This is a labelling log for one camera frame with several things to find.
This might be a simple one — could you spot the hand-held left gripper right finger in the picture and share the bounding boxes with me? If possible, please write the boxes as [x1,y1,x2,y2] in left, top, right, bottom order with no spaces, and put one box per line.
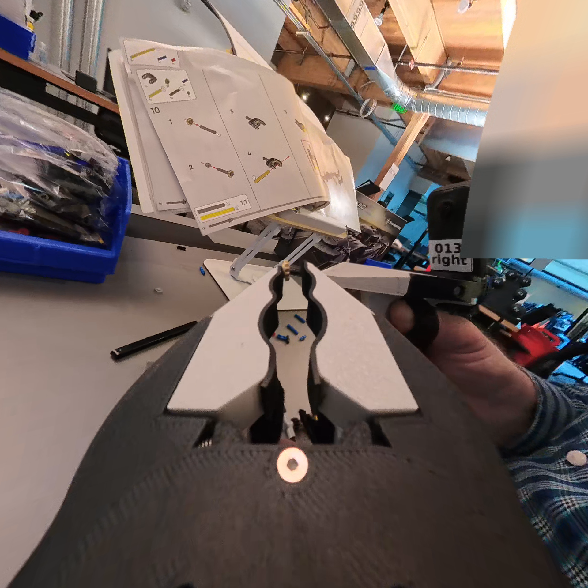
[301,262,420,430]

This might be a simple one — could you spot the scattered blue lego pins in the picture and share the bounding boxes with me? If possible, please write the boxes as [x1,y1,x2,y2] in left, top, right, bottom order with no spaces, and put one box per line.
[198,266,309,346]

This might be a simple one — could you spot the wooden background desk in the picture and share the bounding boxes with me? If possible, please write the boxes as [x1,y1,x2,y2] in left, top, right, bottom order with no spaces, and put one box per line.
[0,48,121,113]

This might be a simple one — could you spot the person's right hand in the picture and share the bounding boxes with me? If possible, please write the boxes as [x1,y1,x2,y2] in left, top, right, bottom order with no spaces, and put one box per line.
[387,299,539,447]

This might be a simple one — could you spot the person's right forearm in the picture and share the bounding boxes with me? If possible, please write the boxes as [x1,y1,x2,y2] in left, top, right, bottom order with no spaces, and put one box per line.
[498,365,588,588]

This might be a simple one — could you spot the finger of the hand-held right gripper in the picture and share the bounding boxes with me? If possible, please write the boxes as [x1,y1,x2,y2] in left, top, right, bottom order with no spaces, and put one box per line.
[322,266,412,296]

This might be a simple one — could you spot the lego instruction booklet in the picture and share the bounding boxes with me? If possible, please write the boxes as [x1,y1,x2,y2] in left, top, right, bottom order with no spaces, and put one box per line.
[108,37,362,237]

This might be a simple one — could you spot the dark printed lego box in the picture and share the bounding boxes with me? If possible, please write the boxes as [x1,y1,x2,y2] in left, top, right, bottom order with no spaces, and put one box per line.
[276,190,409,272]

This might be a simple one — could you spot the pile of lego part bags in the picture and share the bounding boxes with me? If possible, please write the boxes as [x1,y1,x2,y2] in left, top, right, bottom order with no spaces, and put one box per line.
[0,87,121,249]

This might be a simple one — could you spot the white book stand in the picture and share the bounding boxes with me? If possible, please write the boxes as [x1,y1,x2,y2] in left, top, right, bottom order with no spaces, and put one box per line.
[203,207,364,304]

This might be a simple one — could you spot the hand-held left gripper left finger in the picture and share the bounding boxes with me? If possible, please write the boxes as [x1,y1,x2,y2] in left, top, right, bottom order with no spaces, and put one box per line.
[167,266,286,431]

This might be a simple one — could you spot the black long lego beam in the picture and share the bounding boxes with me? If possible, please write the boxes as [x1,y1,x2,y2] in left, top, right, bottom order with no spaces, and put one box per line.
[110,321,198,360]

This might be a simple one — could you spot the black cable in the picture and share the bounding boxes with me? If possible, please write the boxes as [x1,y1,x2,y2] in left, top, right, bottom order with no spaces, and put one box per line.
[202,0,240,52]

